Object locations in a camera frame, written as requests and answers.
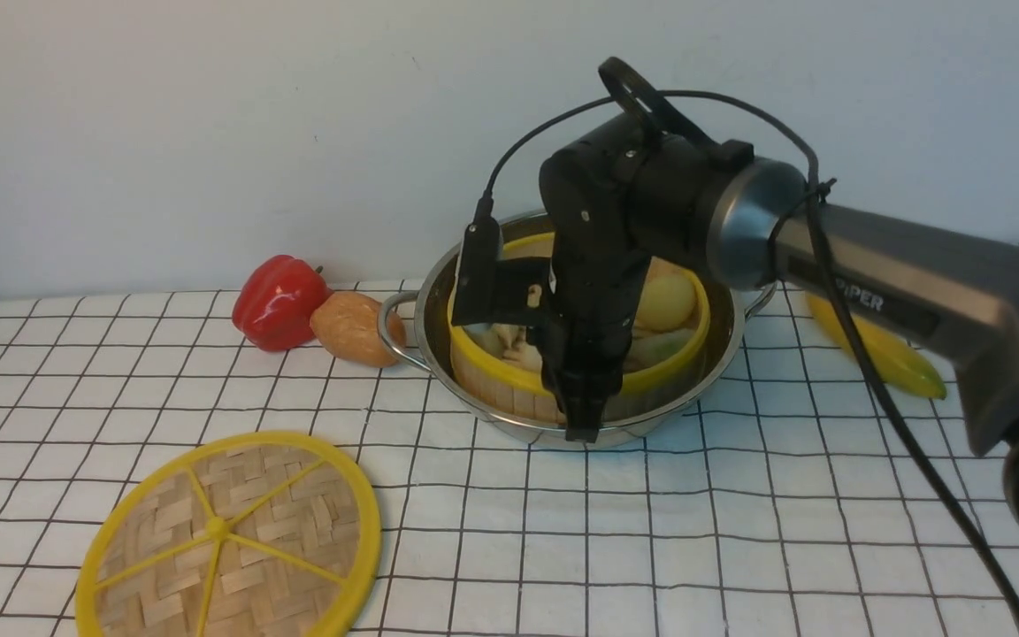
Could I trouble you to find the pale green dumpling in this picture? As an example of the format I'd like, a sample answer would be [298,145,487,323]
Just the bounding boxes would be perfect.
[624,329,694,372]

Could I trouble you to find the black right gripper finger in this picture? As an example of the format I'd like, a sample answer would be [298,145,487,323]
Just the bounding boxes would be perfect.
[565,416,600,443]

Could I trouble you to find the red bell pepper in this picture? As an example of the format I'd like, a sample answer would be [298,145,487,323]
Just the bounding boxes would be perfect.
[231,255,334,352]

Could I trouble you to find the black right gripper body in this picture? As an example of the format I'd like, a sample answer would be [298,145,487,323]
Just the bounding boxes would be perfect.
[541,230,651,425]

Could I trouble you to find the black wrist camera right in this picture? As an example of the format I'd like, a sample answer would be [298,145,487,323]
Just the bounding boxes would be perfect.
[450,218,550,327]

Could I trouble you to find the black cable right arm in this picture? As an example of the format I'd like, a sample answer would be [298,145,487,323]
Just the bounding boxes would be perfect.
[472,57,1019,637]

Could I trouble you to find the yellowish round bun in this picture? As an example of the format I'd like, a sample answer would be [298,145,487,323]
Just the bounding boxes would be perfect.
[635,272,697,332]

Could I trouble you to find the brown potato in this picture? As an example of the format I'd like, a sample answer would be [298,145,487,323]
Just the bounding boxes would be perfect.
[309,290,399,368]

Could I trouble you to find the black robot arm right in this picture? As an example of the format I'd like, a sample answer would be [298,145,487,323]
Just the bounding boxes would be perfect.
[538,114,1019,524]

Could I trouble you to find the yellow rimmed bamboo steamer basket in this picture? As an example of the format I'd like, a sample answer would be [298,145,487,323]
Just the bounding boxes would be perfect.
[449,257,713,426]

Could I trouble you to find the yellow rimmed woven steamer lid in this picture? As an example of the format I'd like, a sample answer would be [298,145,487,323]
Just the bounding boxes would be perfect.
[74,431,383,636]

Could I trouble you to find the yellow banana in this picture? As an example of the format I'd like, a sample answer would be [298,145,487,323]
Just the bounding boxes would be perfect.
[806,294,947,400]

